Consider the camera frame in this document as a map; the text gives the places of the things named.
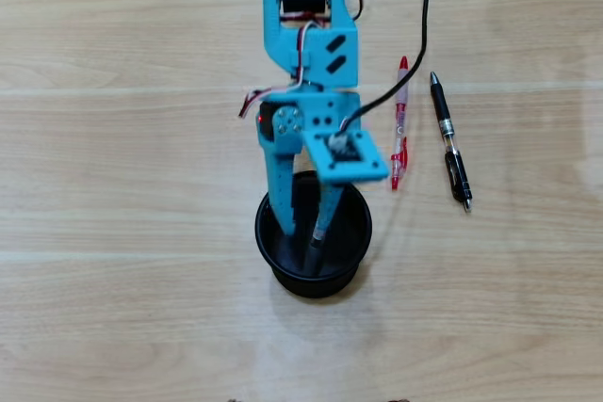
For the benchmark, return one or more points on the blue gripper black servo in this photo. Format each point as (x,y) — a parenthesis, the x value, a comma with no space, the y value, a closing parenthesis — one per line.
(321,113)

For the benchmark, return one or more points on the clear pen with grey grip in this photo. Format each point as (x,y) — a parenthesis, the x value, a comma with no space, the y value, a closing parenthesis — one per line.
(315,256)

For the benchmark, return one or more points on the red retractable pen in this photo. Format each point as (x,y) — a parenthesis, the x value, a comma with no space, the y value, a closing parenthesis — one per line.
(400,119)

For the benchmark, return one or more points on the black retractable pen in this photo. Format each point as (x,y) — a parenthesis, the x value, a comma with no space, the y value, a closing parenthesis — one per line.
(440,101)

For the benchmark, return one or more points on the black mesh pen holder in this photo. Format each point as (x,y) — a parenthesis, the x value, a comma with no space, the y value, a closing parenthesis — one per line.
(353,242)

